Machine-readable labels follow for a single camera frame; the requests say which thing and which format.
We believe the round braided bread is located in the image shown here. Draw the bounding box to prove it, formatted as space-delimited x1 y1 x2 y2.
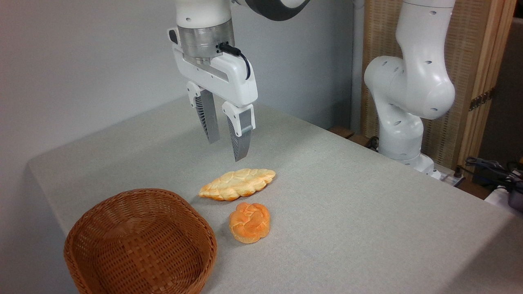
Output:
229 202 271 245

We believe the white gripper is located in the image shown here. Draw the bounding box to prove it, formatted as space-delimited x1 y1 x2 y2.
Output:
168 27 259 163

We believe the grey tablecloth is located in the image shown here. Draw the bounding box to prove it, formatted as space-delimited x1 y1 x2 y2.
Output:
27 96 523 294

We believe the brown wicker basket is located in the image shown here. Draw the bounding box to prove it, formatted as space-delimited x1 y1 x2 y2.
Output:
64 188 218 294

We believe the brown wooden block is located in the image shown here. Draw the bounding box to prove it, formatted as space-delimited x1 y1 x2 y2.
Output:
328 126 371 148

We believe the long braided bread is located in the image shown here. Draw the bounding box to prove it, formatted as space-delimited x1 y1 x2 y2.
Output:
199 168 276 202

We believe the wooden folding screen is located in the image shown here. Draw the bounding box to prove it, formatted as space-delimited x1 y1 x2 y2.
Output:
361 0 518 170

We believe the metal screen hinge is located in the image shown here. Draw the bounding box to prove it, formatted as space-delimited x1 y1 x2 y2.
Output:
469 89 495 111

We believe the dark grey cable bundle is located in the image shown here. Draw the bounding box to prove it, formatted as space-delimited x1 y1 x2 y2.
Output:
465 157 523 185

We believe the white power strip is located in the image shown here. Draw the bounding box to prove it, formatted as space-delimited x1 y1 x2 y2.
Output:
438 171 466 187

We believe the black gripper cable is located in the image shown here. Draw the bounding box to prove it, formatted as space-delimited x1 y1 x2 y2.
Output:
218 42 251 80

